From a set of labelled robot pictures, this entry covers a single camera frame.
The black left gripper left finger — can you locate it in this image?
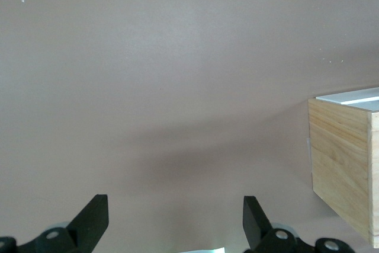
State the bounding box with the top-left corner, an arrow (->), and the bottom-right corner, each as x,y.
0,194 -> 110,253

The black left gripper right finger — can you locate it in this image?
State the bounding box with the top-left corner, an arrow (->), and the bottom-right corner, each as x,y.
242,196 -> 354,253

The white-fronted wooden drawer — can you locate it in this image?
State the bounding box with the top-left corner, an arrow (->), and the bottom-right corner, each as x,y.
315,87 -> 379,114

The light wooden cabinet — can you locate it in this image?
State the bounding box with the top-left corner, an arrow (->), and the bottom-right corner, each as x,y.
307,97 -> 379,248

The brown paper table cover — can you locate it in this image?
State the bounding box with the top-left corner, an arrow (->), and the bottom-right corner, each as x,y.
0,0 -> 379,253

